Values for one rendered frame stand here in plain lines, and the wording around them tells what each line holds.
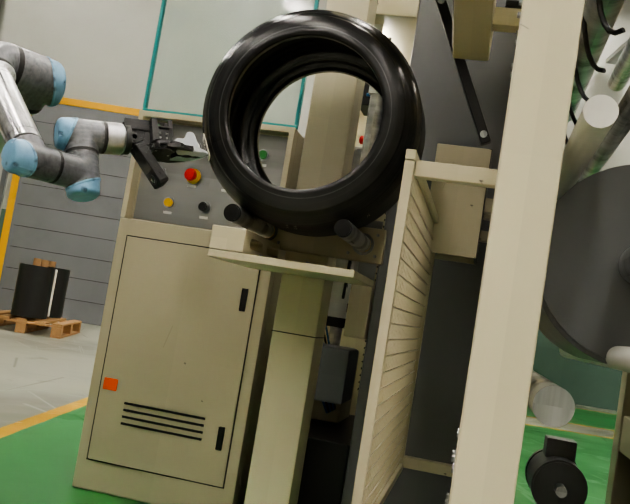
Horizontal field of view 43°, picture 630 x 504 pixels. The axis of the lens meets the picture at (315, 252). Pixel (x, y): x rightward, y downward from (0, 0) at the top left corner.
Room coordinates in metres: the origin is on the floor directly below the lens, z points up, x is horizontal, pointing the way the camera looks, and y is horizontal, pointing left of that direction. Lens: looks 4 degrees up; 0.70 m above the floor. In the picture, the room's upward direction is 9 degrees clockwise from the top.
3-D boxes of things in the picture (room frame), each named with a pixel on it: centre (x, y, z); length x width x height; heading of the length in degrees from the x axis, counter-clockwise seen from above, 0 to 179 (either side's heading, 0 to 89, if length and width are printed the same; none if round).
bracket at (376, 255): (2.29, 0.00, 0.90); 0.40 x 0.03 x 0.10; 78
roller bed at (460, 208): (2.25, -0.38, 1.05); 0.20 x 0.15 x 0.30; 168
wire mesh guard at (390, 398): (1.82, -0.23, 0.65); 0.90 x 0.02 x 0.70; 168
